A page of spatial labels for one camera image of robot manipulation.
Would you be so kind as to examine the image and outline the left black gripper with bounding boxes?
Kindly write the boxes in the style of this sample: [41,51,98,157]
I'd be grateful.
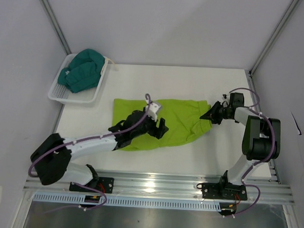
[131,111,169,141]

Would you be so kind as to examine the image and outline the lime green shorts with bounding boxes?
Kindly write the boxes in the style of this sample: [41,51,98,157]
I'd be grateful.
[111,96,214,155]

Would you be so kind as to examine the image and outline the teal green shorts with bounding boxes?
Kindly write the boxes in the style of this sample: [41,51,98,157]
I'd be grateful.
[57,48,105,94]

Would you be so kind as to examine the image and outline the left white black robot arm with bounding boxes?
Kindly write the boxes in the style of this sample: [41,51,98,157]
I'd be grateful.
[28,102,168,192]

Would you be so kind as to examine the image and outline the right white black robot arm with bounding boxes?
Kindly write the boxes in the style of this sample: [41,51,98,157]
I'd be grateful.
[200,92,281,198]

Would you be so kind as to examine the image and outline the white plastic basket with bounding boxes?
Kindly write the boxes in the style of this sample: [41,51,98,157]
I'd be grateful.
[48,49,110,105]

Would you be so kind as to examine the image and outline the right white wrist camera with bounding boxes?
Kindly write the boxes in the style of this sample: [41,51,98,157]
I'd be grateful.
[222,94,230,101]

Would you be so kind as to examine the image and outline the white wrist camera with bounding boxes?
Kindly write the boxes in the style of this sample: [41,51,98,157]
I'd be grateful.
[222,94,230,101]
[145,101,162,122]

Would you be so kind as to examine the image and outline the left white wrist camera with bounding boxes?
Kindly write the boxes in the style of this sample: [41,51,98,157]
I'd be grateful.
[145,101,162,122]

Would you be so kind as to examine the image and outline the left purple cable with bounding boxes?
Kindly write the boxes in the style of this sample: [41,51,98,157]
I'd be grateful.
[26,89,153,215]

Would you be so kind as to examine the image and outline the purple cable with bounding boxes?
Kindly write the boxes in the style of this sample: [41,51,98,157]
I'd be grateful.
[26,89,153,215]
[223,86,278,221]

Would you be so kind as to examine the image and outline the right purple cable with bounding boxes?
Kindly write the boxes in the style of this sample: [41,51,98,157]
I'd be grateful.
[223,86,278,221]

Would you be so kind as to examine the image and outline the aluminium mounting rail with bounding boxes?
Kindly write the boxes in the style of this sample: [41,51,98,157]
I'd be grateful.
[23,167,297,206]

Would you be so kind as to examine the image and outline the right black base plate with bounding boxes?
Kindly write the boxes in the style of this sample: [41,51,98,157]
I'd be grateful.
[196,182,248,201]

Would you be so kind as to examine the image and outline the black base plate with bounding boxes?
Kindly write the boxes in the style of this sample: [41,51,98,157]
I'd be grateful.
[196,182,248,201]
[69,177,115,194]

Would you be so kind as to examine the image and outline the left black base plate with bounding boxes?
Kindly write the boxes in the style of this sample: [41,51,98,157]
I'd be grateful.
[69,177,115,194]

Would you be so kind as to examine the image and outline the right aluminium frame post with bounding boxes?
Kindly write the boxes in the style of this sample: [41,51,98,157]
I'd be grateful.
[248,0,303,78]

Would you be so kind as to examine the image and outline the aluminium frame post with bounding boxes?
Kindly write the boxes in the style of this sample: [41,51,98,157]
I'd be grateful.
[248,0,303,78]
[39,0,72,55]

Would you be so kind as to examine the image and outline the white slotted cable duct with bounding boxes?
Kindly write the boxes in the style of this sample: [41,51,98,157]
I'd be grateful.
[32,192,221,212]

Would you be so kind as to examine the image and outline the left aluminium frame post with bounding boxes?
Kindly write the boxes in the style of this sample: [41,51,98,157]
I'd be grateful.
[39,0,72,55]

